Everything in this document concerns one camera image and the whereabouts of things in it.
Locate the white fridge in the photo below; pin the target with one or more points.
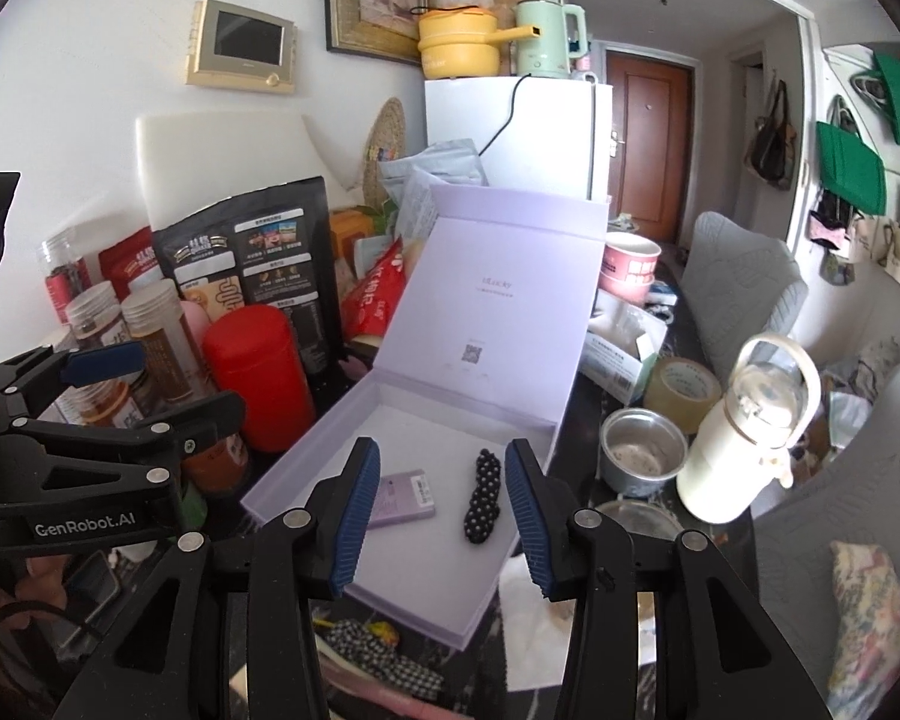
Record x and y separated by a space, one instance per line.
540 135

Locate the packing tape roll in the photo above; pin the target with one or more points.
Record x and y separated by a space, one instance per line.
682 390

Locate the wall intercom panel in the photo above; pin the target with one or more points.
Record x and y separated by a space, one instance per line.
244 41

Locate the pink noodle cup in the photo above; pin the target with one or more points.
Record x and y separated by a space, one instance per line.
630 266

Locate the lilac gift box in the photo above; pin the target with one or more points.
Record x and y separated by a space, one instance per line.
480 300

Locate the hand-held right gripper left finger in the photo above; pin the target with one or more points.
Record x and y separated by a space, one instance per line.
356 517

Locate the white foam board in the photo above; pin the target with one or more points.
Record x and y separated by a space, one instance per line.
225 157

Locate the pink tube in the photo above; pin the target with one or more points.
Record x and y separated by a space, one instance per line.
390 706

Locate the pink round object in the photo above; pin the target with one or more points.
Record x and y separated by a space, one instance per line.
193 315

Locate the red snack bag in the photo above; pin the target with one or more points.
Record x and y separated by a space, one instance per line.
371 292

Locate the small lilac box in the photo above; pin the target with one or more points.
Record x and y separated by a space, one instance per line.
409 499

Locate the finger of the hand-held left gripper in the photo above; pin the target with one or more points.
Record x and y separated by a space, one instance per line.
105 361
187 424

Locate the pink handbag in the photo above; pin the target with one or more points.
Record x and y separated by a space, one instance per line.
829 225

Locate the woven straw mat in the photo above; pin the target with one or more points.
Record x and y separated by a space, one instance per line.
386 135

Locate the white paper napkin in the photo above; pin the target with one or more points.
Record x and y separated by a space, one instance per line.
540 630

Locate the black snack pouch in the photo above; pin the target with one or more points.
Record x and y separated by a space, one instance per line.
262 255

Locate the smartphone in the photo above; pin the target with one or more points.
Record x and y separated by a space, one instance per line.
90 592

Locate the floral cushion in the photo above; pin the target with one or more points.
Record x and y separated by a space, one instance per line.
870 630

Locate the red label clear jar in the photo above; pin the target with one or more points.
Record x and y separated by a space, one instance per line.
64 285

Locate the steel cup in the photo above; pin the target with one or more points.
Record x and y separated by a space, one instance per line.
637 457

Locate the person's left hand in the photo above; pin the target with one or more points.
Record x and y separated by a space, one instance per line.
45 574

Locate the orange box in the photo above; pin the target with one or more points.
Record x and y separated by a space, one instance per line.
349 229

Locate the green electric kettle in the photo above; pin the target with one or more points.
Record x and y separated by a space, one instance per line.
544 37

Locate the white green carton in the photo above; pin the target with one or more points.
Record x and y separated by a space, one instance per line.
615 367

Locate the yellow pot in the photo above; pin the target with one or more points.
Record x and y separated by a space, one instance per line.
457 41

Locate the red packet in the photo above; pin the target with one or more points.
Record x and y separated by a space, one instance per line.
124 262

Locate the framed picture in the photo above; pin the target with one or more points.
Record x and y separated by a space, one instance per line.
375 0

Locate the brown door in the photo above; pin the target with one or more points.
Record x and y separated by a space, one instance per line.
649 135

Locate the grey paper packets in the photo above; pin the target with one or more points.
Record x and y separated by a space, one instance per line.
435 165

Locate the grey chair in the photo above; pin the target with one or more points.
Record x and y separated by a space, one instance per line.
742 285
870 480

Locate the dark handbag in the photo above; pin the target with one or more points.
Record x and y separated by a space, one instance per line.
772 150

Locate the dark content clear jar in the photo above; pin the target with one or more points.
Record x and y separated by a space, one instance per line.
94 319

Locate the red canister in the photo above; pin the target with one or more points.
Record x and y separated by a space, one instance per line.
259 382

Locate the large orange clear jar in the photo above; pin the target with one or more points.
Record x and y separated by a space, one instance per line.
112 401

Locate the tall brown clear jar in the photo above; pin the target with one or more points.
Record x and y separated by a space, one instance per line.
161 345

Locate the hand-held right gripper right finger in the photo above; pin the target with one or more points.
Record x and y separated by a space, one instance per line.
529 521

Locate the short orange clear jar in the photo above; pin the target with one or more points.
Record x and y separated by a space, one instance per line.
221 465

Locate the black polka dot scrunchie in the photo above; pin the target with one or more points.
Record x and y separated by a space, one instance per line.
484 499

